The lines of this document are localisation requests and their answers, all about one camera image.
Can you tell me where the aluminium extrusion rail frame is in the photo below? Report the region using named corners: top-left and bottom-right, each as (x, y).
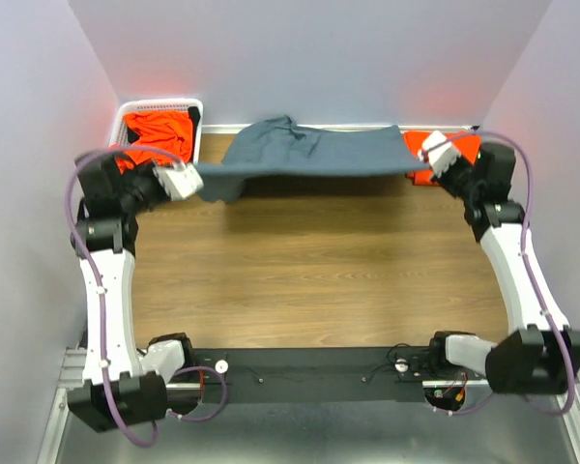
top-left (37, 124), bottom-right (580, 464)

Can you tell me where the crumpled orange t shirt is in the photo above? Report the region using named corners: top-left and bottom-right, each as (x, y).
top-left (116, 110), bottom-right (200, 173)

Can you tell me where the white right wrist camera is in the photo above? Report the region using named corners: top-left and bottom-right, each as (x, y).
top-left (417, 130), bottom-right (462, 177)

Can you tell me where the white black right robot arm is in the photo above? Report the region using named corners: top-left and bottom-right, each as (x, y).
top-left (421, 140), bottom-right (580, 396)

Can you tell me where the folded orange t shirt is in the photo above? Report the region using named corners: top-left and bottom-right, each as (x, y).
top-left (403, 130), bottom-right (481, 187)

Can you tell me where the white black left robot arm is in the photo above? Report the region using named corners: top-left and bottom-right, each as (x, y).
top-left (64, 146), bottom-right (202, 435)

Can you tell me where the black t shirt in basket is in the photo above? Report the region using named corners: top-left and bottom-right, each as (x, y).
top-left (123, 107), bottom-right (200, 162)

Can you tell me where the white plastic laundry basket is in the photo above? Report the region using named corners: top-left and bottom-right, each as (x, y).
top-left (109, 98), bottom-right (203, 162)

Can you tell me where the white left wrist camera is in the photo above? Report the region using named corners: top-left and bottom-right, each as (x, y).
top-left (153, 163), bottom-right (204, 201)

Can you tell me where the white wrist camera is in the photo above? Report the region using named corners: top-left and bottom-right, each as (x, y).
top-left (417, 130), bottom-right (462, 177)
top-left (153, 163), bottom-right (204, 201)

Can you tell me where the blue grey t shirt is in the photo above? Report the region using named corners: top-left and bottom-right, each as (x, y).
top-left (195, 116), bottom-right (424, 203)

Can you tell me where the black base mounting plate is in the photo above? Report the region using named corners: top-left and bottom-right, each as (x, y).
top-left (167, 343), bottom-right (487, 414)

